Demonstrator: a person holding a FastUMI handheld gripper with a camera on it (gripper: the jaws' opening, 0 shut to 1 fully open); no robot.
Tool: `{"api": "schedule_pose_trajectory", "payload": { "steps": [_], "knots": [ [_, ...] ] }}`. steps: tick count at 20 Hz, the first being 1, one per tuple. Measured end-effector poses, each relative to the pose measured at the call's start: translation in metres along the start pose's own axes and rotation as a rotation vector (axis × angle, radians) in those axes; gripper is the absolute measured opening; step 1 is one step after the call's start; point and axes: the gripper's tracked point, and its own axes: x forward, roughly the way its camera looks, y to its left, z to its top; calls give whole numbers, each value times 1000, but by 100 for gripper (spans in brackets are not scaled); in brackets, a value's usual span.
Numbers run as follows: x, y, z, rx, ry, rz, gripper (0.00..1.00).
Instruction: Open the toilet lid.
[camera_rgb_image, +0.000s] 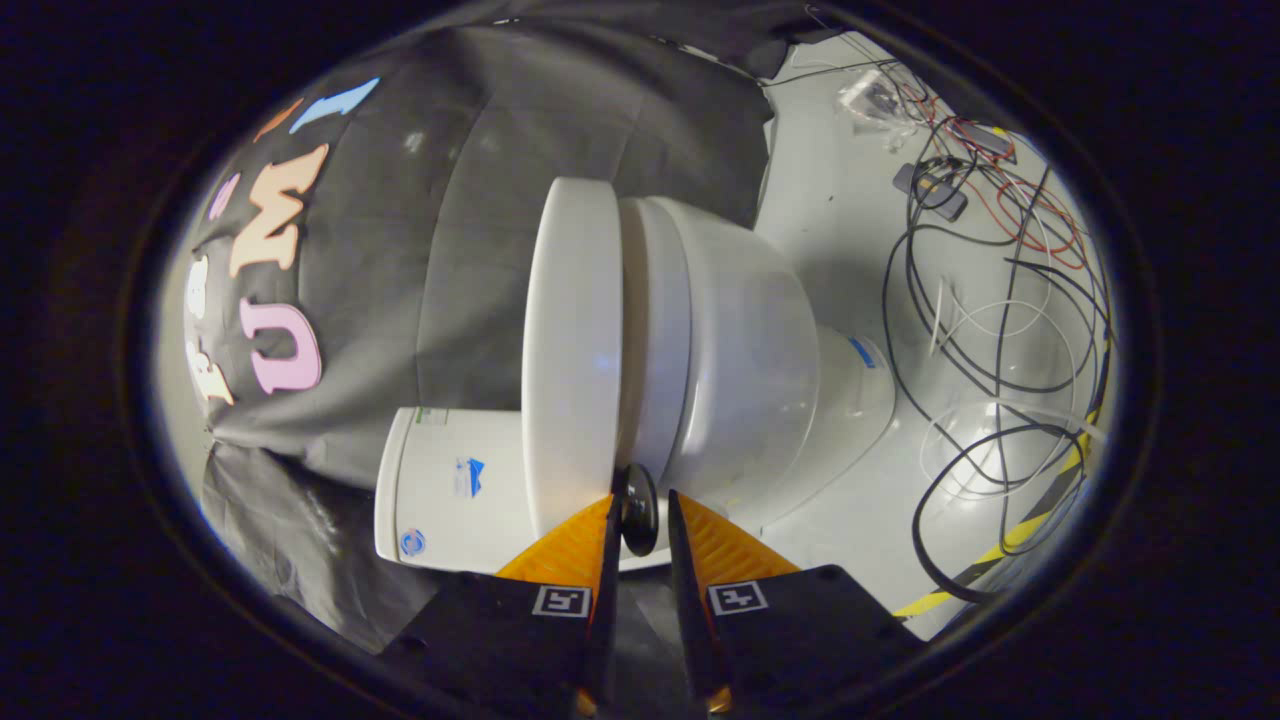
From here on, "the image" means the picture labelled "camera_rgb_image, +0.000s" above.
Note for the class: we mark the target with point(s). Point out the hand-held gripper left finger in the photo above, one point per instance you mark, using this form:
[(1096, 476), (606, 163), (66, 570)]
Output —
[(608, 600)]

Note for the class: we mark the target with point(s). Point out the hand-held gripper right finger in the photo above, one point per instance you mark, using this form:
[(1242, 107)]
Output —
[(685, 600)]

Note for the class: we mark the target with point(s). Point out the white toilet with tank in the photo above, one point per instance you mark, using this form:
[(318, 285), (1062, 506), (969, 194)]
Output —
[(750, 340)]

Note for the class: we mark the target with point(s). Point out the black round lid knob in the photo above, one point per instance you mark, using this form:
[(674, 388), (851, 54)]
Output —
[(638, 510)]

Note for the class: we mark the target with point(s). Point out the yellow black floor tape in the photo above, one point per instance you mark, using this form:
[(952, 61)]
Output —
[(1010, 540)]

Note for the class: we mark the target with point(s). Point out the white toilet lid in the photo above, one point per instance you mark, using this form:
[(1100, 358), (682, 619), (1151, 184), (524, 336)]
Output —
[(570, 350)]

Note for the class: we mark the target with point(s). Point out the clear plastic bag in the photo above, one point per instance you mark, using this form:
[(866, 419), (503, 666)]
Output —
[(872, 105)]

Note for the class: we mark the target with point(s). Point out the black power adapter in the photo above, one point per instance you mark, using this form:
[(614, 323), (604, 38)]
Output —
[(930, 190)]

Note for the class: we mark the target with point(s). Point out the black backdrop cloth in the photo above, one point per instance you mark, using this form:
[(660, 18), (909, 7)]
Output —
[(450, 200)]

